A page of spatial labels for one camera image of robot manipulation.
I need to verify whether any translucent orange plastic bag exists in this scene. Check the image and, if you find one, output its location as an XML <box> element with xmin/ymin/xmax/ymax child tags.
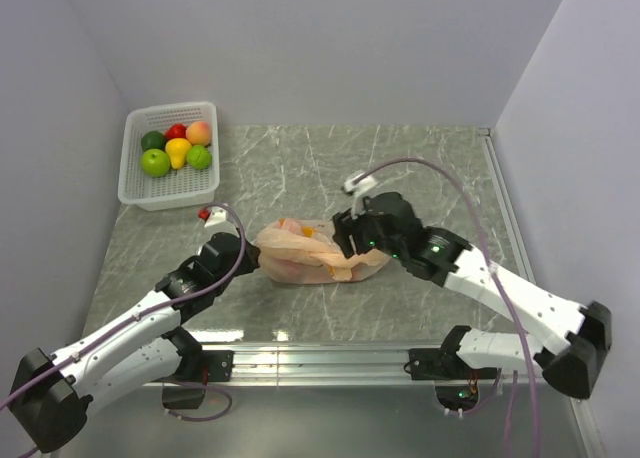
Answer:
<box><xmin>254</xmin><ymin>218</ymin><xmax>389</xmax><ymax>285</ymax></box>

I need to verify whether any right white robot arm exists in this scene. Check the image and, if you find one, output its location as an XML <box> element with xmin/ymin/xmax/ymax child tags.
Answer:
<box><xmin>332</xmin><ymin>192</ymin><xmax>612</xmax><ymax>399</ymax></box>

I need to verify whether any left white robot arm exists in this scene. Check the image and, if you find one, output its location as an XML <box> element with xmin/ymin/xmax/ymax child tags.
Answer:
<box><xmin>3</xmin><ymin>232</ymin><xmax>260</xmax><ymax>454</ymax></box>

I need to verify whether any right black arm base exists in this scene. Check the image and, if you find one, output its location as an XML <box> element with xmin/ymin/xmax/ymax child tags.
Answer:
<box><xmin>403</xmin><ymin>348</ymin><xmax>479</xmax><ymax>414</ymax></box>

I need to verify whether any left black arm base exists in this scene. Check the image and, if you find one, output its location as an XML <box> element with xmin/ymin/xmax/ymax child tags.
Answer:
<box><xmin>155</xmin><ymin>350</ymin><xmax>234</xmax><ymax>421</ymax></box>

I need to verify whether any light green round fruit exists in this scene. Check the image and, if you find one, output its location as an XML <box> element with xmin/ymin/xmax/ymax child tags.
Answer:
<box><xmin>186</xmin><ymin>145</ymin><xmax>212</xmax><ymax>170</ymax></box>

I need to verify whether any peach fruit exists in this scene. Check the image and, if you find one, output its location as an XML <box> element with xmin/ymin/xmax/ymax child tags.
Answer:
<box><xmin>185</xmin><ymin>121</ymin><xmax>212</xmax><ymax>147</ymax></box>

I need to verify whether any red fruit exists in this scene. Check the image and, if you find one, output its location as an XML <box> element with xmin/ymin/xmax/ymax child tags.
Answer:
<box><xmin>164</xmin><ymin>123</ymin><xmax>187</xmax><ymax>141</ymax></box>

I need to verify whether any dark green fruit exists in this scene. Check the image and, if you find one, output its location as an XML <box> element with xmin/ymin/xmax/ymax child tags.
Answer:
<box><xmin>140</xmin><ymin>130</ymin><xmax>166</xmax><ymax>152</ymax></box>

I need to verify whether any white perforated plastic basket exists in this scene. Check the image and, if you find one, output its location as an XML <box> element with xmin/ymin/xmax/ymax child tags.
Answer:
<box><xmin>118</xmin><ymin>101</ymin><xmax>220</xmax><ymax>211</ymax></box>

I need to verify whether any green apple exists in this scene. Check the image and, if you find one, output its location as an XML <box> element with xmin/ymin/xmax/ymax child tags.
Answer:
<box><xmin>140</xmin><ymin>148</ymin><xmax>171</xmax><ymax>178</ymax></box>

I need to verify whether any yellow pear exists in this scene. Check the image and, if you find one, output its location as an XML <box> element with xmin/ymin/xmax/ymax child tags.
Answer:
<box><xmin>165</xmin><ymin>138</ymin><xmax>192</xmax><ymax>170</ymax></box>

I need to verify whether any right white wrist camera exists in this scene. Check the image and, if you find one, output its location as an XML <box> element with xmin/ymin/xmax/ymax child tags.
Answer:
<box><xmin>341</xmin><ymin>170</ymin><xmax>378</xmax><ymax>219</ymax></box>

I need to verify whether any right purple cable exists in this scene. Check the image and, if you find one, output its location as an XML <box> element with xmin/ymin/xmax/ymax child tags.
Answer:
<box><xmin>364</xmin><ymin>156</ymin><xmax>544</xmax><ymax>458</ymax></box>

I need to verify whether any purple cable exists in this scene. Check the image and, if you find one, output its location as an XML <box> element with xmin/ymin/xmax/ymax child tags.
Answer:
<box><xmin>364</xmin><ymin>156</ymin><xmax>544</xmax><ymax>458</ymax></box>
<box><xmin>0</xmin><ymin>203</ymin><xmax>247</xmax><ymax>458</ymax></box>

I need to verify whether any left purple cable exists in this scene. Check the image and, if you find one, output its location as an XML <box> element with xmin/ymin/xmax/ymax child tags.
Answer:
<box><xmin>0</xmin><ymin>203</ymin><xmax>247</xmax><ymax>458</ymax></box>

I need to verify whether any aluminium mounting rail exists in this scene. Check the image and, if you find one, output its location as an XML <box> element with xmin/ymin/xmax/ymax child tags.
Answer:
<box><xmin>61</xmin><ymin>343</ymin><xmax>587</xmax><ymax>457</ymax></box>

